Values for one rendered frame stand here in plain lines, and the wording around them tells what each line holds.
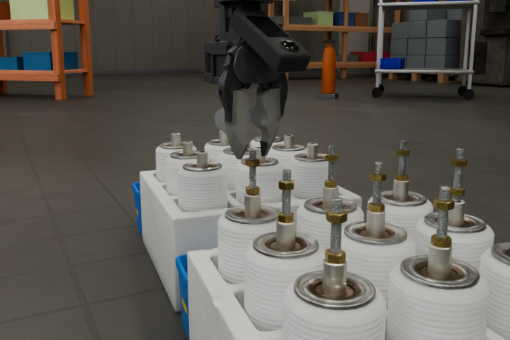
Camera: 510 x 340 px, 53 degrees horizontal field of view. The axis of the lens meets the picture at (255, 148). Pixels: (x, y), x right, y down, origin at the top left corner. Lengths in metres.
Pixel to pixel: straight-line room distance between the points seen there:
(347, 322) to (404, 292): 0.09
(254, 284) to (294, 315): 0.11
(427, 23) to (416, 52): 0.48
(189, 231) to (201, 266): 0.22
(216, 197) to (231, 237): 0.30
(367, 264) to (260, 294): 0.13
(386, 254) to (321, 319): 0.17
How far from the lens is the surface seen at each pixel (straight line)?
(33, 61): 5.59
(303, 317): 0.47
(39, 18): 5.52
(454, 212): 0.70
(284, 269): 0.56
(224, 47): 0.66
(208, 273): 0.70
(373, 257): 0.61
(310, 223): 0.72
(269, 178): 0.99
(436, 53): 8.34
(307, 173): 1.03
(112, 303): 1.05
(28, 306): 1.09
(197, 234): 0.94
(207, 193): 0.96
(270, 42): 0.60
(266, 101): 0.67
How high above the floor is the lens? 0.47
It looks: 11 degrees down
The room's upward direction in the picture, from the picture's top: straight up
